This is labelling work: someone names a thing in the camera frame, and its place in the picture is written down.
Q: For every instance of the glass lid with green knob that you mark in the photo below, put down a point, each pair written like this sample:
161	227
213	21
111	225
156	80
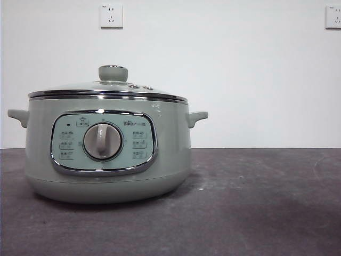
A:
112	73

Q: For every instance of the green electric cooking pot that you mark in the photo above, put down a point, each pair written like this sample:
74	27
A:
167	149

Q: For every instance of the white wall socket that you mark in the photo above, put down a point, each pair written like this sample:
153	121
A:
333	17
112	16

